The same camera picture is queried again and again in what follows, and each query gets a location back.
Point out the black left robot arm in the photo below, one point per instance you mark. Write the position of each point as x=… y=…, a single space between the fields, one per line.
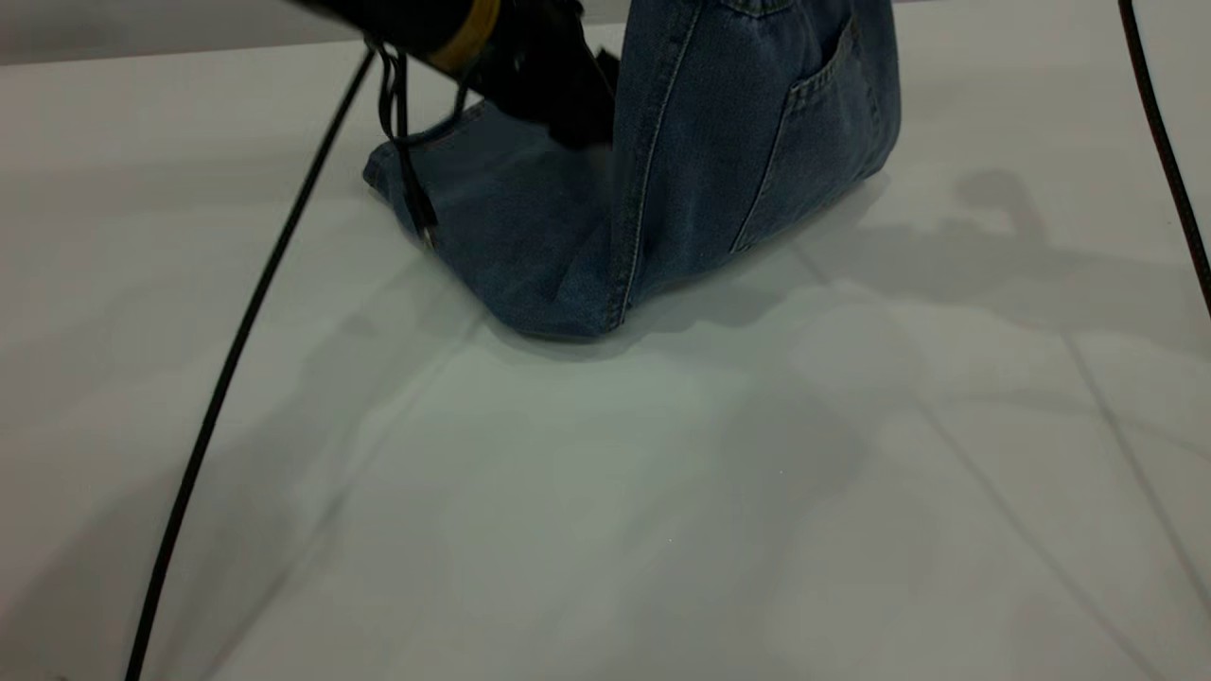
x=397 y=19

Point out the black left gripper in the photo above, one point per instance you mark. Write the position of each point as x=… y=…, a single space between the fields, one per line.
x=544 y=57

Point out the blue denim pants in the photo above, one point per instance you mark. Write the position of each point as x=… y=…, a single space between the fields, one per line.
x=710 y=142

